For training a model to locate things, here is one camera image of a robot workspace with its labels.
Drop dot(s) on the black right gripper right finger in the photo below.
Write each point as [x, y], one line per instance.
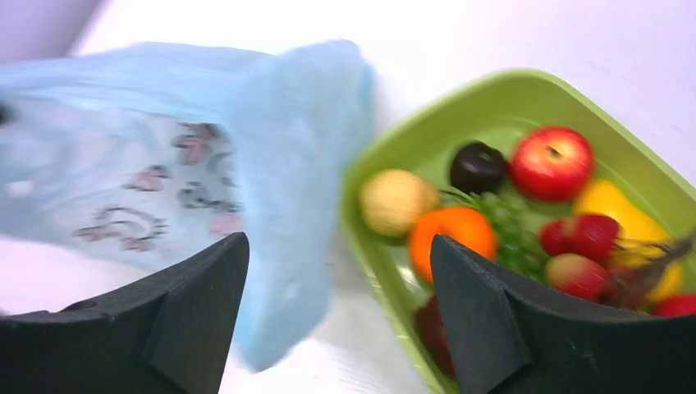
[510, 334]

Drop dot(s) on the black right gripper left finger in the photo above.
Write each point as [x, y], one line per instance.
[169, 332]

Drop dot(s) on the orange fake fruit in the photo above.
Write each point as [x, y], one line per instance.
[465, 225]

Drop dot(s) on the red fake strawberry bunch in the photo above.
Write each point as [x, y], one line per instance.
[591, 259]

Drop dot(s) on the blue printed plastic bag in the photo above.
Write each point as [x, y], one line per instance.
[148, 154]

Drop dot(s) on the dark red fake fruit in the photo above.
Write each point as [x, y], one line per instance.
[430, 329]

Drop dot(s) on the green fake grapes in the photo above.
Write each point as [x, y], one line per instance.
[518, 246]

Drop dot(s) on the yellow fake mango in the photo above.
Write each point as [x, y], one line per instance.
[602, 196]

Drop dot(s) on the dark purple fake plum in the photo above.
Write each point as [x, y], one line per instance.
[478, 168]

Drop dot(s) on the small red fake apple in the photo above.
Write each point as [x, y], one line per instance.
[676, 305]

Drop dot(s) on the yellow fake lemon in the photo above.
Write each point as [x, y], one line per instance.
[392, 201]

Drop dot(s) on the green plastic tray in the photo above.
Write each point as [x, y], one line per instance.
[497, 109]

